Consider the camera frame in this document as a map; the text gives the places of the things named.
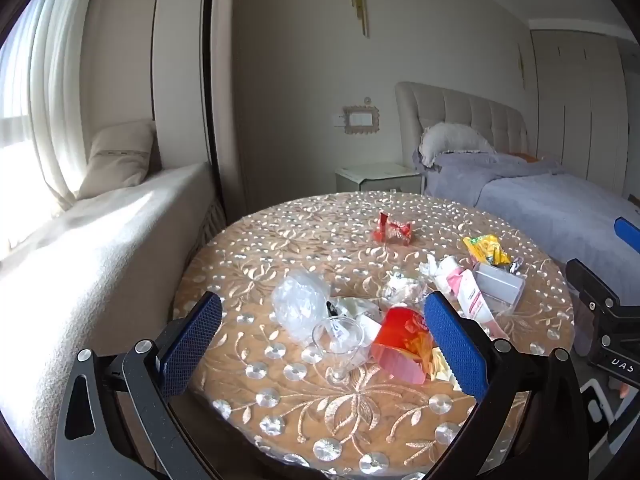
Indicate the red snack wrapper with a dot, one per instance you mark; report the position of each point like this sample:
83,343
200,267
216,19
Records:
395,232

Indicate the pale yellow paper napkin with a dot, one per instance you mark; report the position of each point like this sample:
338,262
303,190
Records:
442,365

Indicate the white paper scrap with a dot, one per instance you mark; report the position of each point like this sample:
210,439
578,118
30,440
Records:
365,315

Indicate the red plastic cup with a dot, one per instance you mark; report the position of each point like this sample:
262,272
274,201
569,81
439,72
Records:
400,330

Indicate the beige window seat cover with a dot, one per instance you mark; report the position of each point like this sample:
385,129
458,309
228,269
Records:
90,270

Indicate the small white wall socket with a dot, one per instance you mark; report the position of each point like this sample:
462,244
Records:
338,120

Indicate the bed with grey blanket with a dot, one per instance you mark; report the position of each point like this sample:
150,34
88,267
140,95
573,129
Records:
540,200

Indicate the framed wall switch panel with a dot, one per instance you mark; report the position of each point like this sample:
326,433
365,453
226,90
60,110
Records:
361,120

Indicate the white sheer curtain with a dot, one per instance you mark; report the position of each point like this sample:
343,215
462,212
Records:
55,85

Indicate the small dark wrapper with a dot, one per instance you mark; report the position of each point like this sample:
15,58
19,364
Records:
516,264

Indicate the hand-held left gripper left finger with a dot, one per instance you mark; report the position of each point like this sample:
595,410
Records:
192,345

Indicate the yellow snack wrapper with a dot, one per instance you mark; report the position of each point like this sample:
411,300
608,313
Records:
482,247

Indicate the beige cushion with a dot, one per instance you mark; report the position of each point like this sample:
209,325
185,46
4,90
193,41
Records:
117,157

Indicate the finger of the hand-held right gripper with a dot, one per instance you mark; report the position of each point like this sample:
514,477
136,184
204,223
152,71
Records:
590,285
629,234

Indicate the round embroidered table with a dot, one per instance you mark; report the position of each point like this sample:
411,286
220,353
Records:
300,240

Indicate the long gold wall lamp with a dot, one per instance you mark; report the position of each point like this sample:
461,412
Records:
360,2

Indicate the pink and white tube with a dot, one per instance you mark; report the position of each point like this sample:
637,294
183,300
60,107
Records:
470,295

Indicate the white fluffy pillow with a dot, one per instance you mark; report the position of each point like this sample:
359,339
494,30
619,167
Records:
455,140

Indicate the clear plastic goblet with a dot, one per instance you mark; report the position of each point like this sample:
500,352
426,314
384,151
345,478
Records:
337,340

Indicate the cream wardrobe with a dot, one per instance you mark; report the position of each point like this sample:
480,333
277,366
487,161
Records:
580,105

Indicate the white nightstand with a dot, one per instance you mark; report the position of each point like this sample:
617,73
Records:
375,177

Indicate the clear plastic box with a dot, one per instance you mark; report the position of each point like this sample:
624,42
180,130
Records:
500,287

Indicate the clear plastic bag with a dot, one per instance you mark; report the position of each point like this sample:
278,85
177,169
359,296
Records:
300,305

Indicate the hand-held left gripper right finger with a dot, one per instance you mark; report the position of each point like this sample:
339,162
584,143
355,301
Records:
455,345

